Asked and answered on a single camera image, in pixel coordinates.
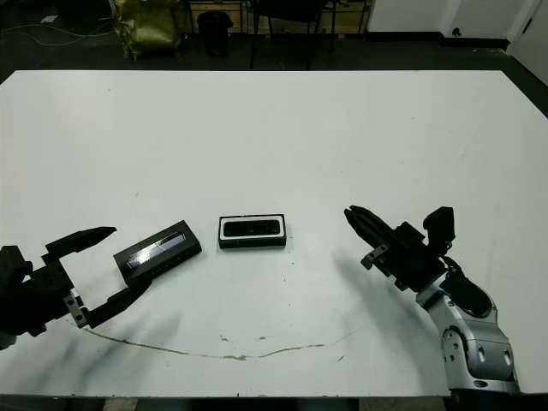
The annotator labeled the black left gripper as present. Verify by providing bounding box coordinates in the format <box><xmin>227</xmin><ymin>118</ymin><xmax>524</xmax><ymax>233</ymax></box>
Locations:
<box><xmin>0</xmin><ymin>225</ymin><xmax>154</xmax><ymax>339</ymax></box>

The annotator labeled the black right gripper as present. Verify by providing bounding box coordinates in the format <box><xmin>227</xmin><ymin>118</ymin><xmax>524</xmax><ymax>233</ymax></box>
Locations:
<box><xmin>344</xmin><ymin>205</ymin><xmax>446</xmax><ymax>295</ymax></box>

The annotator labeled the black box lid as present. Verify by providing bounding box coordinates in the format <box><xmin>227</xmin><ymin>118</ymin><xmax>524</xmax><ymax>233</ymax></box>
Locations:
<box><xmin>113</xmin><ymin>220</ymin><xmax>203</xmax><ymax>283</ymax></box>

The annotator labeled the black box with white insert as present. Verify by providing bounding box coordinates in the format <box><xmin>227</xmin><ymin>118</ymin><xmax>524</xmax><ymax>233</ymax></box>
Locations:
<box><xmin>217</xmin><ymin>213</ymin><xmax>287</xmax><ymax>250</ymax></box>

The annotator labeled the black mesh office chair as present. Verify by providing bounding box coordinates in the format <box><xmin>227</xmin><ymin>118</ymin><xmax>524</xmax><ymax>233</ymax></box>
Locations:
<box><xmin>250</xmin><ymin>0</ymin><xmax>336</xmax><ymax>70</ymax></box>

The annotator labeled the yellow-green plastic bag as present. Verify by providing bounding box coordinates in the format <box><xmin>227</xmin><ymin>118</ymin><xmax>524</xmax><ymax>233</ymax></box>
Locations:
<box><xmin>111</xmin><ymin>0</ymin><xmax>183</xmax><ymax>61</ymax></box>

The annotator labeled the black trash bin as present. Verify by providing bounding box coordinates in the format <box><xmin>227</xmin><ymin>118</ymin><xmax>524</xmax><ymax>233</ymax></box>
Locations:
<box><xmin>196</xmin><ymin>11</ymin><xmax>233</xmax><ymax>57</ymax></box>

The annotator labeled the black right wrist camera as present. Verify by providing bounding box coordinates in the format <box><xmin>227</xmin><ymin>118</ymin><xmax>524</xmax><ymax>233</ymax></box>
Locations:
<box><xmin>422</xmin><ymin>206</ymin><xmax>455</xmax><ymax>254</ymax></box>

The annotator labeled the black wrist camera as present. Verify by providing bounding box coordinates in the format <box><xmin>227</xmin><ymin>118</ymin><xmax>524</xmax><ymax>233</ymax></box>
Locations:
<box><xmin>0</xmin><ymin>244</ymin><xmax>34</xmax><ymax>292</ymax></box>
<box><xmin>422</xmin><ymin>206</ymin><xmax>455</xmax><ymax>254</ymax></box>

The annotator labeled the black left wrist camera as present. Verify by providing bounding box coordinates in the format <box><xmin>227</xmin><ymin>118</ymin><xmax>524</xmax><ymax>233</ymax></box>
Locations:
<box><xmin>0</xmin><ymin>244</ymin><xmax>34</xmax><ymax>292</ymax></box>

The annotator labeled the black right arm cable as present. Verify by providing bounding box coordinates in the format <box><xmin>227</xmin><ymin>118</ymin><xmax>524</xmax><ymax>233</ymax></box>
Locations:
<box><xmin>440</xmin><ymin>254</ymin><xmax>493</xmax><ymax>318</ymax></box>

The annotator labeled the white floor cable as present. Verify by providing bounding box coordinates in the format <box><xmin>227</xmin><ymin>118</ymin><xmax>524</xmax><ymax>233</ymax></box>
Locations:
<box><xmin>0</xmin><ymin>21</ymin><xmax>113</xmax><ymax>47</ymax></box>

